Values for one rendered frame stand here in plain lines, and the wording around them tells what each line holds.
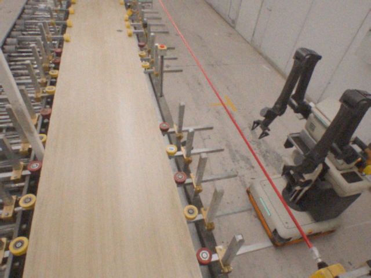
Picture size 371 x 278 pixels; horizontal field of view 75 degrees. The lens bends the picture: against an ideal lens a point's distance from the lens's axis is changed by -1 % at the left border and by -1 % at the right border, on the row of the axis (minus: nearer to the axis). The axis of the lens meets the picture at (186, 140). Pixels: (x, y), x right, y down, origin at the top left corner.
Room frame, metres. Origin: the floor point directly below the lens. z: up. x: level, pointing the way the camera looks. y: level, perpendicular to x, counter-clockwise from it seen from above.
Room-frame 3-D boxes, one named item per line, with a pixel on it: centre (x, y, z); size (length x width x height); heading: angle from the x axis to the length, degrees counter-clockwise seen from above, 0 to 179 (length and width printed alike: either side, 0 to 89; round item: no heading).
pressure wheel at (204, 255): (0.50, -0.17, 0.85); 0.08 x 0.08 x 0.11
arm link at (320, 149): (1.02, -0.74, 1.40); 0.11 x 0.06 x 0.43; 21
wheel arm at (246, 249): (0.57, -0.35, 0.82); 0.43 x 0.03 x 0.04; 111
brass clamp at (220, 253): (0.52, -0.28, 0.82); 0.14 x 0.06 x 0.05; 21
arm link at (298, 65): (1.42, -0.60, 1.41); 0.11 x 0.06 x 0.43; 21
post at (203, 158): (0.97, -0.11, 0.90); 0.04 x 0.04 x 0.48; 21
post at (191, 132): (1.20, -0.02, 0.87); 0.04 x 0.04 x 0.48; 21
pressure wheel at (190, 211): (0.73, -0.08, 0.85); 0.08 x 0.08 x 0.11
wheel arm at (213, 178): (1.03, -0.18, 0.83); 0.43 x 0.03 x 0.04; 111
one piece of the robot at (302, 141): (1.28, -0.83, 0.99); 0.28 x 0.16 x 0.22; 21
